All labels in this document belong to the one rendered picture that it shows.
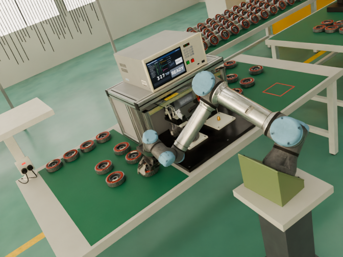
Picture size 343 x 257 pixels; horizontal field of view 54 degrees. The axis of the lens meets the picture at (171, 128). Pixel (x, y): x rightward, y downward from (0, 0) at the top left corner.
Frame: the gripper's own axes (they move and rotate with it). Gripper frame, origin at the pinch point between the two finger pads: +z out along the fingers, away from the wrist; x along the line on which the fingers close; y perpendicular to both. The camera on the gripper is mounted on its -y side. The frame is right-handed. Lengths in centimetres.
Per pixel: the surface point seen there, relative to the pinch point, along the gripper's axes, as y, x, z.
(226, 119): 0, 60, 1
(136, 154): -17.9, 2.6, 13.2
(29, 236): -60, -85, 126
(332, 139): 42, 148, 49
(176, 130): -14.3, 31.0, 5.8
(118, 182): -3.2, -18.8, 3.3
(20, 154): -65, -57, 21
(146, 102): -26.2, 16.9, -20.3
